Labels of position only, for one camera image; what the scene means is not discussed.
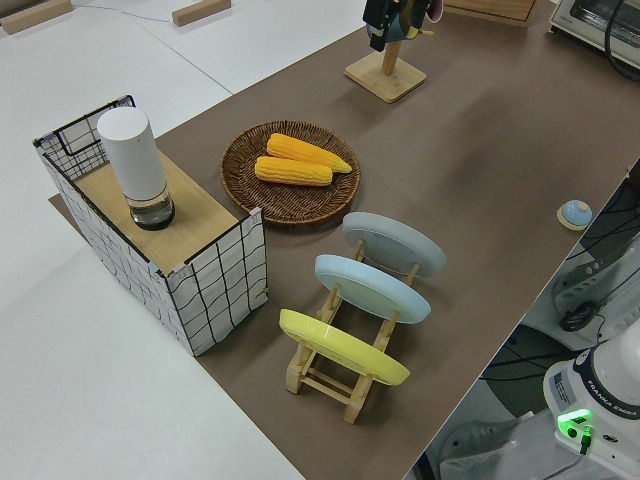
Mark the light wooden drawer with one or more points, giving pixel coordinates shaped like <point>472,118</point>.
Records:
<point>490,9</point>

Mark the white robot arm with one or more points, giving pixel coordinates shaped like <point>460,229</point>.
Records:
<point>615,375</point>

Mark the brown wicker basket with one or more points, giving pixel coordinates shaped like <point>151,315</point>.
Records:
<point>280,205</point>

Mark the light blue plate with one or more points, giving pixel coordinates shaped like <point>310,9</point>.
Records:
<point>370,287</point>

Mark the yellow corn cob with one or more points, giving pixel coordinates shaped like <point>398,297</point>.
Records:
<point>305,151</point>
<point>292,171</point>

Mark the grey plate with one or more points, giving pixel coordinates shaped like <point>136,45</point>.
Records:
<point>395,242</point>

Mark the yellow plate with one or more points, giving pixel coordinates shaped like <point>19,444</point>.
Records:
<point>340,345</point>

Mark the wooden plate rack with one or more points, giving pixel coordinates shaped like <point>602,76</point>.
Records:
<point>325,382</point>

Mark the wooden mug tree stand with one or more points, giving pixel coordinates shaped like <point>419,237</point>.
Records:
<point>387,75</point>

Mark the brown table mat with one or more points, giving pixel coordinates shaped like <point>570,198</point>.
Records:
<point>475,150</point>

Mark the white cylindrical grinder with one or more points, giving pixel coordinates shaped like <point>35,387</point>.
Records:
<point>135,160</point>

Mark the black hanging mug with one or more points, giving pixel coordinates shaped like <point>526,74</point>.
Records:
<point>376,20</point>

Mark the dark teal hanging mug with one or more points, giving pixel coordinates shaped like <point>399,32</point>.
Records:
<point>407,17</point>

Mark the pink hanging mug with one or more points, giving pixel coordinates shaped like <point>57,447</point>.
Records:
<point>435,10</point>

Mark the blue call bell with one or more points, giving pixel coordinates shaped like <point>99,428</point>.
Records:
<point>576,212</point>

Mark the plain wooden block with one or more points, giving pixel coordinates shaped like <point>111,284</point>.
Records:
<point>35,14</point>
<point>200,11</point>

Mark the white power strip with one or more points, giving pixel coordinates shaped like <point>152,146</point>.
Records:
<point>580,287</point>

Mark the black plug bundle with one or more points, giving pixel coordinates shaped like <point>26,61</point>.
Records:
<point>577,317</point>

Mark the green connector plug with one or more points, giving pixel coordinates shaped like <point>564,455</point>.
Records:
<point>585,439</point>

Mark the white toaster oven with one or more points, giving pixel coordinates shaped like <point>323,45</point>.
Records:
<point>585,20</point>

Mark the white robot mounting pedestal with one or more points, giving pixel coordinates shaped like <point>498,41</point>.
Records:
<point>500,465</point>

